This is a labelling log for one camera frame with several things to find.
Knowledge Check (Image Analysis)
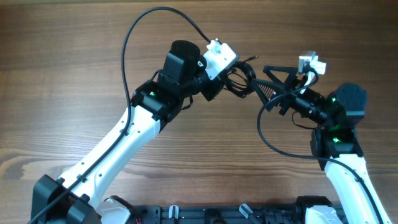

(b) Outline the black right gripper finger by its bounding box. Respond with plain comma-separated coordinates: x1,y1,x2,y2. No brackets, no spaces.
251,78,280,105
262,64,300,88

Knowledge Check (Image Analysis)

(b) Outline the black camera cable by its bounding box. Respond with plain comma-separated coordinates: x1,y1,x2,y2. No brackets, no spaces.
256,70,386,224
27,6,212,224

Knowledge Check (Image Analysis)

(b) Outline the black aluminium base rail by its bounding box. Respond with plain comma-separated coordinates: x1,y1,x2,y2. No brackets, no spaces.
128,204,305,224

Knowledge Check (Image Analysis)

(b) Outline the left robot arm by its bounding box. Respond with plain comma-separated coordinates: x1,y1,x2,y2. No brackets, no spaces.
31,39,239,223

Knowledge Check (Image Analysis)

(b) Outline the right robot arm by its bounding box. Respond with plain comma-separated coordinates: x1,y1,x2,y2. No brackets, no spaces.
248,62,391,223

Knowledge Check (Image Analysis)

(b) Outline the thick black USB cable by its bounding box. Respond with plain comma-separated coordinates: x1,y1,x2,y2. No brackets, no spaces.
222,60,257,99

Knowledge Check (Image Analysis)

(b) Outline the black left camera cable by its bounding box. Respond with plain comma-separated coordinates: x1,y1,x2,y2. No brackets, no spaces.
27,6,212,224

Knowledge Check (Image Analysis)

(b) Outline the black right camera cable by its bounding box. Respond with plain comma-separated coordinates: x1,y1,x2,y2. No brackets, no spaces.
256,70,386,224

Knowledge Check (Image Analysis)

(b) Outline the thin black USB cable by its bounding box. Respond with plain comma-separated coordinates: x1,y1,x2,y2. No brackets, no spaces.
229,55,259,88

